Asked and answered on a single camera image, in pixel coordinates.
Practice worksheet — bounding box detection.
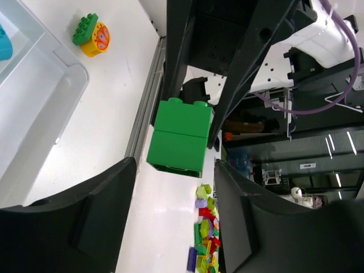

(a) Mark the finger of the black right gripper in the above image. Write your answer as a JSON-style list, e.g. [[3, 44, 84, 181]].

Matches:
[[162, 1, 195, 100], [208, 1, 298, 148]]

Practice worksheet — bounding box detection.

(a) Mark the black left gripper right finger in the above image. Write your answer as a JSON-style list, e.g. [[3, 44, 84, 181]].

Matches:
[[214, 160, 363, 272]]

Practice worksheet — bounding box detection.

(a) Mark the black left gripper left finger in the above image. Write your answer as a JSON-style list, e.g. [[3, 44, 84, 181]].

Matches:
[[1, 157, 137, 272]]

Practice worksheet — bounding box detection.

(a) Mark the yellow orange printed lego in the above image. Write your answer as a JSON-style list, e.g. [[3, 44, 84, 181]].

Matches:
[[80, 22, 111, 57]]

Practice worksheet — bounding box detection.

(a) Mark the green lego plate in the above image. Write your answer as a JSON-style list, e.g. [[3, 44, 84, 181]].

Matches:
[[72, 13, 98, 46]]

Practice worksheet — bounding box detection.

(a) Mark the green lego block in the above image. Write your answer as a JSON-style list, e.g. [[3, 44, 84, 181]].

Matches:
[[154, 97, 212, 138], [146, 130, 207, 178]]

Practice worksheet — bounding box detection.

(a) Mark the teal square lego block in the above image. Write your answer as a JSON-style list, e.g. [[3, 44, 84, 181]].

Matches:
[[0, 26, 13, 61]]

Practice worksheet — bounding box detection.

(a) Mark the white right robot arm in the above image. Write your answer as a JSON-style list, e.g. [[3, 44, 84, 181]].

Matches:
[[162, 1, 363, 148]]

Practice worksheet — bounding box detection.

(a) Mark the pile of loose legos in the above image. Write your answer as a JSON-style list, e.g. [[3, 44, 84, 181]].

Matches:
[[187, 184, 222, 272]]

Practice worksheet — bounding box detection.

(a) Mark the clear plastic divided tray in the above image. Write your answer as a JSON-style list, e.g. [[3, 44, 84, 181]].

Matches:
[[0, 0, 90, 183]]

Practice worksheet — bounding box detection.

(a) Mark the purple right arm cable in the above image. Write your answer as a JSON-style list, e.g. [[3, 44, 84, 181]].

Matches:
[[251, 0, 361, 115]]

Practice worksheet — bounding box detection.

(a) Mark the aluminium front rail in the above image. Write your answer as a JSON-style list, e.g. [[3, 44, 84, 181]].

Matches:
[[125, 37, 166, 164]]

